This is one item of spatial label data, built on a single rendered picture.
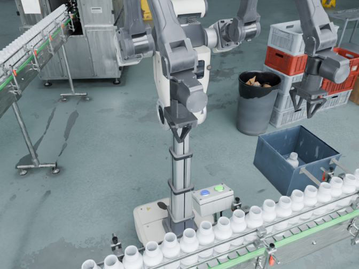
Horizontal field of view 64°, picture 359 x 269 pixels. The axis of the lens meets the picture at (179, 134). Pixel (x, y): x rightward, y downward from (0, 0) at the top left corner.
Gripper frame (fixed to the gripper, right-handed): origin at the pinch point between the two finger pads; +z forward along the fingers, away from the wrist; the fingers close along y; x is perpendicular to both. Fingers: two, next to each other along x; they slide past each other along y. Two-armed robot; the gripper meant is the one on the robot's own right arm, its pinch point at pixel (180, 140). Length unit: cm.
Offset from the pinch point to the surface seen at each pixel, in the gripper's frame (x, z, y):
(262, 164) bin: 68, 60, -38
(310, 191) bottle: 46, 26, 13
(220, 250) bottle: 7.4, 34.9, 16.8
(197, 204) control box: 7.2, 30.7, -0.4
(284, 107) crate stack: 194, 108, -159
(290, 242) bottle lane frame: 35, 42, 20
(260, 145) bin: 68, 49, -42
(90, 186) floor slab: -31, 138, -145
